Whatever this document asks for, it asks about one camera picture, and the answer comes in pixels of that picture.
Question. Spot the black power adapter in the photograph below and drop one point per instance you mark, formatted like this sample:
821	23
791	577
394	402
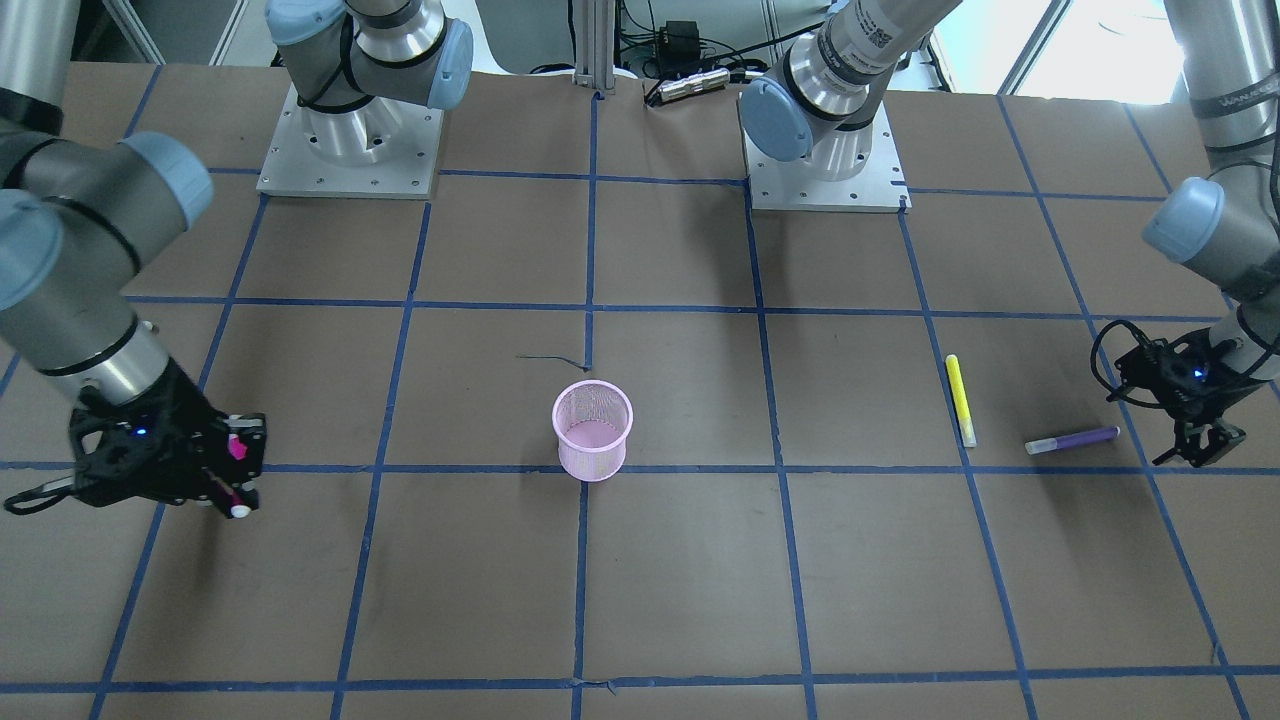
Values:
678	42

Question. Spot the aluminium frame post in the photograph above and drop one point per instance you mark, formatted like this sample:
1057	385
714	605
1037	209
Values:
593	38

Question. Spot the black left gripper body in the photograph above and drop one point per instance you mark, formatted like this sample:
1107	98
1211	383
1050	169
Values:
1222	378

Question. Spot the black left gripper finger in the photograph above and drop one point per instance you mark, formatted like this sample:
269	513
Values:
1187	445
1216	440

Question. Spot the yellow highlighter pen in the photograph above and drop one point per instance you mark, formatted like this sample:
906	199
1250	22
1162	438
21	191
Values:
963	413

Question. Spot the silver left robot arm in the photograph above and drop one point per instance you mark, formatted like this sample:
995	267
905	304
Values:
824	91

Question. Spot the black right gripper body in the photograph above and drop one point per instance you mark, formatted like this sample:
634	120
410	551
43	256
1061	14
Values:
186	406

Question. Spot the pink marker pen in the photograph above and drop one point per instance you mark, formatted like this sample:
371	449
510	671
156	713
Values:
225	478

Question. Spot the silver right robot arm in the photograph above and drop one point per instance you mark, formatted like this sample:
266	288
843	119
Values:
80	223

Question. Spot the purple marker pen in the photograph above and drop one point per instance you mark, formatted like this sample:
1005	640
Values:
1083	438

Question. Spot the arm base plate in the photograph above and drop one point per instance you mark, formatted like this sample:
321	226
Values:
387	150
851	170

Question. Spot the pink mesh cup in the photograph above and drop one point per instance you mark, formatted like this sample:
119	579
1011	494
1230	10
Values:
592	421

